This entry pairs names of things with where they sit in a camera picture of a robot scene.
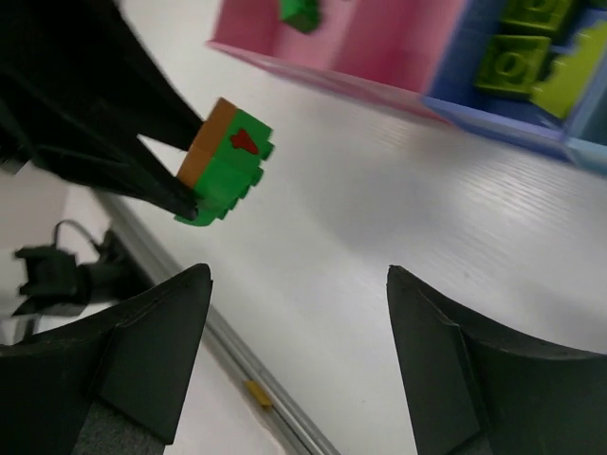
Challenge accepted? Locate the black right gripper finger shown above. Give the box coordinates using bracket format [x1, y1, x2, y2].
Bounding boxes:
[1, 1, 204, 150]
[32, 144, 197, 220]

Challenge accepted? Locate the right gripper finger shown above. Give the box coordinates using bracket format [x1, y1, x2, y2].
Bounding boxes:
[387, 265, 606, 454]
[1, 264, 212, 454]

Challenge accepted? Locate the brown lego plate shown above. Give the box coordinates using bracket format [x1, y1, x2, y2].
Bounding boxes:
[176, 98, 237, 189]

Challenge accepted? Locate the small dark green lego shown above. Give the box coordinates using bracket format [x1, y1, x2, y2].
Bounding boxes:
[278, 0, 322, 34]

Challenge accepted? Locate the lime square lego brick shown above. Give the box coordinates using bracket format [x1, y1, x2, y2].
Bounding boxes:
[530, 20, 606, 119]

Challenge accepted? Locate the lime lego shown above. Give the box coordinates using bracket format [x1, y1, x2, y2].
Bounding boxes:
[500, 0, 580, 39]
[474, 34, 551, 100]

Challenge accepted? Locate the large pink bin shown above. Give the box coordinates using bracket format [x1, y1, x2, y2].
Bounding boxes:
[207, 1, 357, 89]

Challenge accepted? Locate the light blue bin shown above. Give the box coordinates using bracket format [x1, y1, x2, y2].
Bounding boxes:
[565, 89, 606, 177]

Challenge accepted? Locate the narrow pink bin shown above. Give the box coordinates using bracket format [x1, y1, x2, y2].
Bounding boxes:
[331, 0, 466, 119]

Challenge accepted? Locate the dark blue bin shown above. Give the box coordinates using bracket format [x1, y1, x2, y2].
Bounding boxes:
[419, 0, 607, 162]

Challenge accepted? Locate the lime lego in blue bin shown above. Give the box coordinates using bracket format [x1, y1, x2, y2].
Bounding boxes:
[500, 0, 580, 39]

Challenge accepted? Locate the aluminium front rail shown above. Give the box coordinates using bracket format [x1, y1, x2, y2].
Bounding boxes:
[94, 191, 339, 454]

